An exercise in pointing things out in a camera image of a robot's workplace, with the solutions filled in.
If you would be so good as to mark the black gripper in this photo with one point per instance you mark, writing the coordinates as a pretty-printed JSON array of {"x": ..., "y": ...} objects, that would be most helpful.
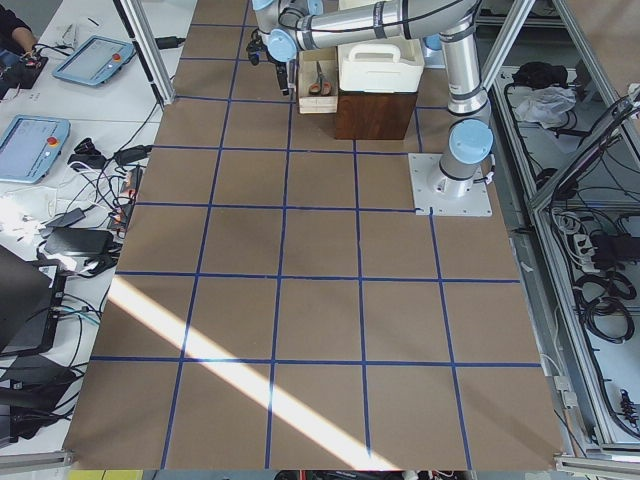
[{"x": 280, "y": 67}]

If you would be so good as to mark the wooden drawer with brown front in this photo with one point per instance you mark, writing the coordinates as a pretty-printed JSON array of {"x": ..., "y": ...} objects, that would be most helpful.
[{"x": 306, "y": 75}]

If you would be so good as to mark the grey orange scissors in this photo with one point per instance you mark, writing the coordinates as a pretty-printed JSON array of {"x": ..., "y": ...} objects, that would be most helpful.
[{"x": 322, "y": 86}]

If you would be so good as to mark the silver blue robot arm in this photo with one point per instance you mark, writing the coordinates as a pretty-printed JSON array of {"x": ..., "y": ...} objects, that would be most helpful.
[{"x": 445, "y": 31}]

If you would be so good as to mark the dark brown wooden cabinet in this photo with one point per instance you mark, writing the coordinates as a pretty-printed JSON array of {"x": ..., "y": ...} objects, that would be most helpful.
[{"x": 373, "y": 116}]

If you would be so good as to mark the white plastic crate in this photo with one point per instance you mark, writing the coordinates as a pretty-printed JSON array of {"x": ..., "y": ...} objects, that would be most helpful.
[{"x": 393, "y": 65}]

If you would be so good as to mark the teach pendant far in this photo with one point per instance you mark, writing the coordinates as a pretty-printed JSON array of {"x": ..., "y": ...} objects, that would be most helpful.
[{"x": 94, "y": 62}]

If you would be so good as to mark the teach pendant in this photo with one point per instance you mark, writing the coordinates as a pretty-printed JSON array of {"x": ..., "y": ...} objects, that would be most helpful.
[
  {"x": 94, "y": 62},
  {"x": 29, "y": 147}
]

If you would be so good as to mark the black cloth bundle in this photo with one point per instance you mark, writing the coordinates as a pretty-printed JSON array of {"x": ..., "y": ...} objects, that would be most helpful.
[{"x": 540, "y": 75}]

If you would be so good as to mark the teach pendant near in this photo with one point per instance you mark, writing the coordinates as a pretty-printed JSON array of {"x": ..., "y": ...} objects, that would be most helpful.
[{"x": 29, "y": 147}]

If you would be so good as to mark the white crumpled cloth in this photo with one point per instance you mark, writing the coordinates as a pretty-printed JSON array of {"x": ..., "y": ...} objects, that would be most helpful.
[{"x": 547, "y": 107}]

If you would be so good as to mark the black laptop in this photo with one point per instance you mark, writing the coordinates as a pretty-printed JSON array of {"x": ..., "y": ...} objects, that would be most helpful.
[{"x": 31, "y": 292}]

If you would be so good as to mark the aluminium frame post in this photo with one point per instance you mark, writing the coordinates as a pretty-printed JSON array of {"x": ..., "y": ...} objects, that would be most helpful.
[{"x": 136, "y": 24}]

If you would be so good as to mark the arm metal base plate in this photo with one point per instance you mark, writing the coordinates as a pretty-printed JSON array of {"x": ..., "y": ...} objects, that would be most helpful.
[{"x": 436, "y": 194}]

